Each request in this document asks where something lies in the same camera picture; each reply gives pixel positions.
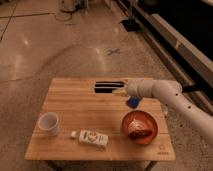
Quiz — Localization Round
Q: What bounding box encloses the black floor mat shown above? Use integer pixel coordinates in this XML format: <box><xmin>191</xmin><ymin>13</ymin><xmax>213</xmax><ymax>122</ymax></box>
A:
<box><xmin>121</xmin><ymin>19</ymin><xmax>140</xmax><ymax>32</ymax></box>

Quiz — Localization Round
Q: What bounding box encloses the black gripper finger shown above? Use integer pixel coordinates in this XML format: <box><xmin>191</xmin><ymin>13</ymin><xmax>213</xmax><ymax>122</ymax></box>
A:
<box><xmin>94</xmin><ymin>87</ymin><xmax>121</xmax><ymax>93</ymax></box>
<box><xmin>95</xmin><ymin>81</ymin><xmax>124</xmax><ymax>87</ymax></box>

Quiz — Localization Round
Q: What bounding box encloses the blue sponge block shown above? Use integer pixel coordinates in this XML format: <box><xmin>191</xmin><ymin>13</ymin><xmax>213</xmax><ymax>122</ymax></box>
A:
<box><xmin>126</xmin><ymin>97</ymin><xmax>140</xmax><ymax>109</ymax></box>

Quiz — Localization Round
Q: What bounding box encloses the white milk carton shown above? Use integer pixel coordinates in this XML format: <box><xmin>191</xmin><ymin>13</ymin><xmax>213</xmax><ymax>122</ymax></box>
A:
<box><xmin>70</xmin><ymin>130</ymin><xmax>109</xmax><ymax>148</ymax></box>

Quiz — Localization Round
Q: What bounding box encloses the orange bowl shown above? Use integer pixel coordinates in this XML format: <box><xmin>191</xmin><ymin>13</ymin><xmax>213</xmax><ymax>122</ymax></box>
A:
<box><xmin>121</xmin><ymin>110</ymin><xmax>158</xmax><ymax>145</ymax></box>

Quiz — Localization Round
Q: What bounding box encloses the white ceramic cup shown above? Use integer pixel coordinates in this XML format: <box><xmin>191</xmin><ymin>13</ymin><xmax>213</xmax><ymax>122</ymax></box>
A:
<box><xmin>38</xmin><ymin>112</ymin><xmax>59</xmax><ymax>136</ymax></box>

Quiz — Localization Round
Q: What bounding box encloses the wooden table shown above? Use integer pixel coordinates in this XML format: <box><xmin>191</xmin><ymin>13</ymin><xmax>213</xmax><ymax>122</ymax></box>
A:
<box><xmin>25</xmin><ymin>78</ymin><xmax>175</xmax><ymax>161</ymax></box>

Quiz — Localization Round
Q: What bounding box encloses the white base with cables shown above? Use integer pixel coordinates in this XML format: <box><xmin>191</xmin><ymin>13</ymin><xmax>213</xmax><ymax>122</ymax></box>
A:
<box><xmin>59</xmin><ymin>0</ymin><xmax>88</xmax><ymax>13</ymax></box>

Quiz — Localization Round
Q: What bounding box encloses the red food in bowl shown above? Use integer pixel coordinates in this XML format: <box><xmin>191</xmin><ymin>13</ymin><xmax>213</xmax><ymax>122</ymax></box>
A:
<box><xmin>128</xmin><ymin>122</ymin><xmax>152</xmax><ymax>140</ymax></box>

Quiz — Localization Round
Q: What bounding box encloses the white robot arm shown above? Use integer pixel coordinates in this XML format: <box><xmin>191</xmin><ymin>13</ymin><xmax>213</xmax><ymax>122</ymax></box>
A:
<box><xmin>95</xmin><ymin>78</ymin><xmax>213</xmax><ymax>146</ymax></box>

